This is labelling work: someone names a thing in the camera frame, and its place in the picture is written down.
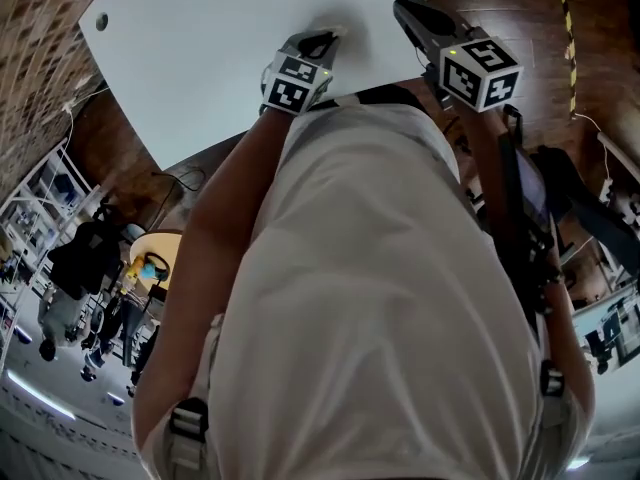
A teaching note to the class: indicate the yellow drink bottle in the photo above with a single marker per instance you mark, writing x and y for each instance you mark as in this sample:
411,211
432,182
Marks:
136,268

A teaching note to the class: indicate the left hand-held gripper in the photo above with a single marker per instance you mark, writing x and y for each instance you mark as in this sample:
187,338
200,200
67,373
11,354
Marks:
290,85

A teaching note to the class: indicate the yellow black striped tape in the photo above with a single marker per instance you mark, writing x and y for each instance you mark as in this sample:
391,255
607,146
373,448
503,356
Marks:
570,58

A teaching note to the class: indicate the white table top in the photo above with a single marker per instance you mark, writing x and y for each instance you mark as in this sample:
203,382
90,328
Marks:
200,68

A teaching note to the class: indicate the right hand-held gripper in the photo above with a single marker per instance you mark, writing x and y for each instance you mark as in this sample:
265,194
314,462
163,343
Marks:
475,73

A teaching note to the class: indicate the white metal shelf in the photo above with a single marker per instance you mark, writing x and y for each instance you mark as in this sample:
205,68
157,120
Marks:
30,203

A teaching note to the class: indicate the person's black trousers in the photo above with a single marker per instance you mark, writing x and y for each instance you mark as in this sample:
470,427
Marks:
390,95

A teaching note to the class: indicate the blue round object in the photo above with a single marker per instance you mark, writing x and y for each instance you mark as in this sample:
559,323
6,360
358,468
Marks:
148,270

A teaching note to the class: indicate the person's left forearm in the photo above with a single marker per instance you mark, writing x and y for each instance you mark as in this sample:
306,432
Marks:
215,203

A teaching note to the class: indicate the round wooden table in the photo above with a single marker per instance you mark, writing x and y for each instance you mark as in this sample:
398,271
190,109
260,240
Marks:
160,242

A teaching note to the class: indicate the black office chair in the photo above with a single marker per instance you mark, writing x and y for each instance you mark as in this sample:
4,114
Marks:
82,258
555,168

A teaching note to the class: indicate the round grey stool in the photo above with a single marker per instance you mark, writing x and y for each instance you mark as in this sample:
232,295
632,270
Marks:
135,233

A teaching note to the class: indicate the cluttered white workbench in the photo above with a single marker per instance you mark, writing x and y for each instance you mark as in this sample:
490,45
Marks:
615,328

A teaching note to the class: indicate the long ceiling light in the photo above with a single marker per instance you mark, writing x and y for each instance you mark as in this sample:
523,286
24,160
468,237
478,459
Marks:
40,393

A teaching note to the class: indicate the person's white shirt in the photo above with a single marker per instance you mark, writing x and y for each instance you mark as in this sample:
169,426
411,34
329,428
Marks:
375,293

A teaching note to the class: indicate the black headphones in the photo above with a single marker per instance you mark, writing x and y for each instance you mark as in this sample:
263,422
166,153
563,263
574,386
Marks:
169,268

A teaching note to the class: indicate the person's right forearm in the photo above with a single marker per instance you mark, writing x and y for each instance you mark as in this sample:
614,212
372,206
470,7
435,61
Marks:
487,168

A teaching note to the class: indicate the black pendant lamp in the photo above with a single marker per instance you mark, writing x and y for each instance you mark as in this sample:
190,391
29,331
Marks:
115,398
24,337

